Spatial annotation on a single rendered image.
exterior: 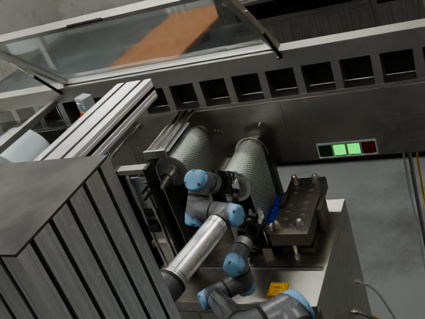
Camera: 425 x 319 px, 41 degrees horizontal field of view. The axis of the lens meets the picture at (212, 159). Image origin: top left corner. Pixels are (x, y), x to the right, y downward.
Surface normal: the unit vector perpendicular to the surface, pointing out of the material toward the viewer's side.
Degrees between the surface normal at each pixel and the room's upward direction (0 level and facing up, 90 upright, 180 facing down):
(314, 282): 0
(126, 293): 90
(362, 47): 90
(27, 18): 90
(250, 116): 90
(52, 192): 0
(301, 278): 0
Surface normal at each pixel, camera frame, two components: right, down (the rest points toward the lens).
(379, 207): -0.29, -0.84
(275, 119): -0.33, 0.54
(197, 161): 0.90, -0.05
